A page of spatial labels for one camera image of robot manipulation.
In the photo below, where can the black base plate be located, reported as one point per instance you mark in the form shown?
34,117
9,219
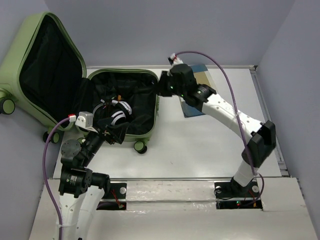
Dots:
229,198
115,199

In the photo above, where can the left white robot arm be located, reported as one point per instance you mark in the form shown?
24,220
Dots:
82,191

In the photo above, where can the black and white headphones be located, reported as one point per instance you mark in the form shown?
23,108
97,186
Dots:
115,108

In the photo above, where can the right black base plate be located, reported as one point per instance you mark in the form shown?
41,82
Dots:
229,198

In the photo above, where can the blue and tan cloth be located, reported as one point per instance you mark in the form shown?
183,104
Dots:
202,76

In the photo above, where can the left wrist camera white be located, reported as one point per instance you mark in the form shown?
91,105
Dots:
84,121

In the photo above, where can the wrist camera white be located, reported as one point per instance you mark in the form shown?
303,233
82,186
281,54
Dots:
84,121
174,60

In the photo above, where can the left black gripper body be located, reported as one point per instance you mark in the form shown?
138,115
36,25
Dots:
93,140

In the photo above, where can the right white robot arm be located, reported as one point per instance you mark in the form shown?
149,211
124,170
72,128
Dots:
259,138

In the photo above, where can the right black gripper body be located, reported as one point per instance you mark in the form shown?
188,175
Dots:
178,91

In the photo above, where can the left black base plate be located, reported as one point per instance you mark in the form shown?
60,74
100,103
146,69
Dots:
115,199

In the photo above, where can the green hard-shell suitcase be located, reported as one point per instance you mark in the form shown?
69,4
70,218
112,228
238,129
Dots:
44,74

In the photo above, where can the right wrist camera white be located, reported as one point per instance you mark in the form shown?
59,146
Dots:
174,60

